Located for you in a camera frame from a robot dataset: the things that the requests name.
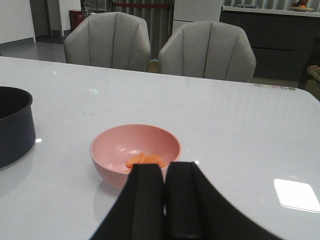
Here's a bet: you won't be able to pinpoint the white cabinet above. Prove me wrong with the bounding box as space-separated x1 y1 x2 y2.
171 0 223 35

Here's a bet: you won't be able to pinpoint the right grey chair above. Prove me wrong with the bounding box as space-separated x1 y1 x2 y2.
158 21 257 83

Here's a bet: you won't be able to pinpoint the orange ham slices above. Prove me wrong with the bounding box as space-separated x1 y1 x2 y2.
125 152 167 169

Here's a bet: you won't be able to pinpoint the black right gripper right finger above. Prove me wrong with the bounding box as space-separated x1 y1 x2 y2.
165 162 278 240

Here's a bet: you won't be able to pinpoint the left grey chair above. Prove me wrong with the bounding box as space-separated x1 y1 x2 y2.
64 12 151 72

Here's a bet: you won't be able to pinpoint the pink bowl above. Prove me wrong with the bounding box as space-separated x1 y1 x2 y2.
90 124 182 189

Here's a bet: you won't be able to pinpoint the grey chair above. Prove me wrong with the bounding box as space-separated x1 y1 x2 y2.
158 21 257 83
64 12 151 72

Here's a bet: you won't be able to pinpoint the beige cushion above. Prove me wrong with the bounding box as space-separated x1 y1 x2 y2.
304 65 320 100

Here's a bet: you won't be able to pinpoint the coloured sticker strip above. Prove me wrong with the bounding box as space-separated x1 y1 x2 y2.
253 83 297 91

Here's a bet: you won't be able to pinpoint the red bin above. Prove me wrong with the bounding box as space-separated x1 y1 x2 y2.
69 9 84 32

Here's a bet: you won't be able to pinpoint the red barrier tape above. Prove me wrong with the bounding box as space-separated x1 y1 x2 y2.
113 3 171 9

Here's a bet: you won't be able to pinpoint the dark sideboard counter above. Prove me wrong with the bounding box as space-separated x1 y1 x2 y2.
221 5 320 82

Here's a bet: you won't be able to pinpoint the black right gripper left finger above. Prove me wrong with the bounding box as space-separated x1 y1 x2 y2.
91 164 164 240

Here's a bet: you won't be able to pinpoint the fruit bowl on counter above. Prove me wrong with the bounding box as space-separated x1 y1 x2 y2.
290 0 313 12

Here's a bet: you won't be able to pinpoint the dark blue saucepan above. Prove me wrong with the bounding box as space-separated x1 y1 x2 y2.
0 86 36 168

